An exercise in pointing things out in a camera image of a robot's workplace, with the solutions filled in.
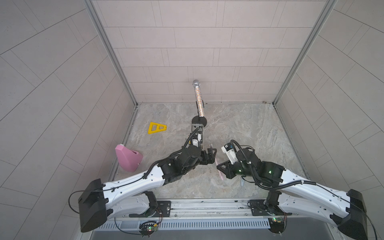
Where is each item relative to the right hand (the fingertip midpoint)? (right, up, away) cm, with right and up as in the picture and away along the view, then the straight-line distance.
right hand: (217, 169), depth 71 cm
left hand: (-2, +8, +2) cm, 9 cm away
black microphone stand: (-9, +20, +34) cm, 41 cm away
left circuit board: (-32, -24, -5) cm, 40 cm away
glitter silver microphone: (-10, +44, +16) cm, 48 cm away
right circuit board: (+27, -24, -3) cm, 36 cm away
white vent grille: (-1, -24, -3) cm, 24 cm away
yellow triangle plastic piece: (-37, +16, +29) cm, 50 cm away
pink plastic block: (-45, +3, +5) cm, 45 cm away
